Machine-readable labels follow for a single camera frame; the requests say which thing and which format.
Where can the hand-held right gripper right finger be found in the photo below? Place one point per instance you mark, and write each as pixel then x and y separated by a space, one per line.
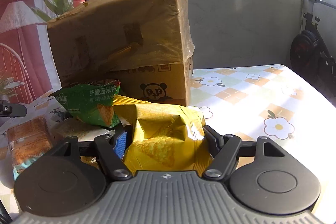
pixel 218 145

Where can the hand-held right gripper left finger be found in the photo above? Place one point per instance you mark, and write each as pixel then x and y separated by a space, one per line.
pixel 121 144

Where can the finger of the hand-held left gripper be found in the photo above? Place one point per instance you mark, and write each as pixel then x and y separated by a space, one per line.
pixel 13 109

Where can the yellow snack packet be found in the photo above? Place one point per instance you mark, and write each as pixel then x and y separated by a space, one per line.
pixel 162 140

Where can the green snack packet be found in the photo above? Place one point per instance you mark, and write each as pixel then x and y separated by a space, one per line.
pixel 89 106

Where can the brown cardboard box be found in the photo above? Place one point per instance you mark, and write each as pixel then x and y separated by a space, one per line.
pixel 168 74

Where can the clear wrapped cake packet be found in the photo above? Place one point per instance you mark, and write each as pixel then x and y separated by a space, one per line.
pixel 29 140

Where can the clear wrapped cracker packet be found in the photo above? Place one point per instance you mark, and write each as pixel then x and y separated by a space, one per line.
pixel 76 128

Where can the floral checkered tablecloth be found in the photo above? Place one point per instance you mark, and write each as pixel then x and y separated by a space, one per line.
pixel 249 98

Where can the black exercise bike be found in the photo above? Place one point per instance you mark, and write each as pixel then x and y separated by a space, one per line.
pixel 304 48

